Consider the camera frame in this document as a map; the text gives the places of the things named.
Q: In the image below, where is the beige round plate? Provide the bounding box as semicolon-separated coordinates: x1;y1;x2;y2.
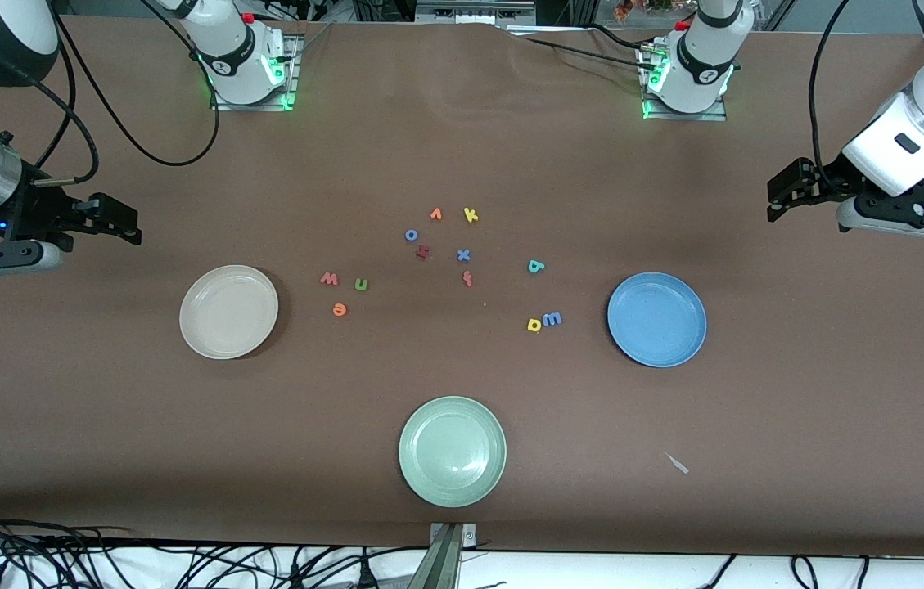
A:
179;264;279;360

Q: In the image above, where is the blue round plate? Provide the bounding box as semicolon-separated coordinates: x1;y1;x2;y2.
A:
607;272;708;368

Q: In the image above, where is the orange background object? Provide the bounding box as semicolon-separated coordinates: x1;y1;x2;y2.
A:
613;0;675;19

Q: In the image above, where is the brown table cover sheet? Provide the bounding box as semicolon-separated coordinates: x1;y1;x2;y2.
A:
0;16;924;559

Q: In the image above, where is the pale green round plate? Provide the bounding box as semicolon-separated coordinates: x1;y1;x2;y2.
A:
398;396;507;508

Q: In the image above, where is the black cable metal plug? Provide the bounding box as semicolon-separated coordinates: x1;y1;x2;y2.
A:
0;16;100;187

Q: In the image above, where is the long black looping cable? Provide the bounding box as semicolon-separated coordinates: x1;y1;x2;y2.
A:
48;0;221;167

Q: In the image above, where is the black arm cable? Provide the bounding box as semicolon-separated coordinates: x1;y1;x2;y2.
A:
808;0;851;185

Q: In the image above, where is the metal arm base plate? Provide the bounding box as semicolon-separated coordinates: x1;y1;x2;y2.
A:
640;45;728;122
210;33;299;112

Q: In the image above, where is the thin black table cable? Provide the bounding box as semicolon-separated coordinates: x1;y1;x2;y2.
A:
503;25;659;74

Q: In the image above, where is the aluminium frame rail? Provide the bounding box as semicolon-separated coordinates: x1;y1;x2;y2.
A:
417;0;536;25

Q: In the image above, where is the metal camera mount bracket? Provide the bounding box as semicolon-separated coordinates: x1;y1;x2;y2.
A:
408;524;477;589

